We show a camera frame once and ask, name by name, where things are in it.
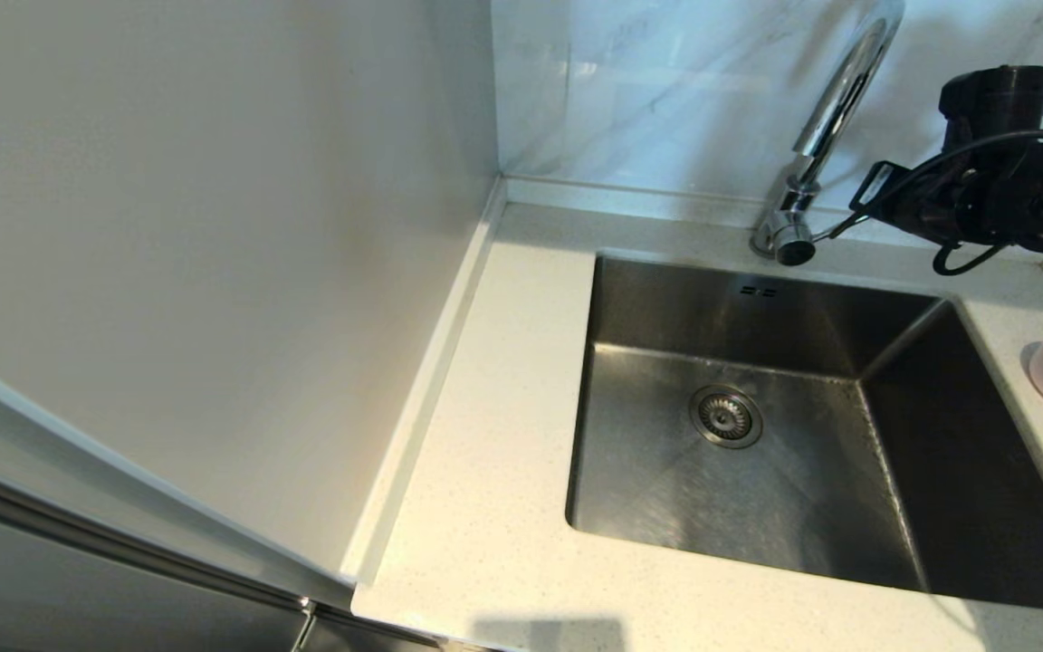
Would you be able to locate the white cabinet side panel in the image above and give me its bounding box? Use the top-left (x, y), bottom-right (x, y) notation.
top-left (0, 0), bottom-right (506, 609)

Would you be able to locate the grey steel appliance front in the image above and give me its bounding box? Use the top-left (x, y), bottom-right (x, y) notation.
top-left (0, 453), bottom-right (450, 652)

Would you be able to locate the smooth black cable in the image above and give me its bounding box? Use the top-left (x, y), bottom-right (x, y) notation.
top-left (870, 129), bottom-right (1043, 275)

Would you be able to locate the chrome gooseneck faucet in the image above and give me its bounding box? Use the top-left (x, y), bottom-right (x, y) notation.
top-left (751, 0), bottom-right (905, 266)

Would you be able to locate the stainless steel sink basin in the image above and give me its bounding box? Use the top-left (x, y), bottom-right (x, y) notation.
top-left (564, 255), bottom-right (1043, 612)

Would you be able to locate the round metal drain strainer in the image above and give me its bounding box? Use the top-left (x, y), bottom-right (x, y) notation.
top-left (690, 386), bottom-right (764, 450)

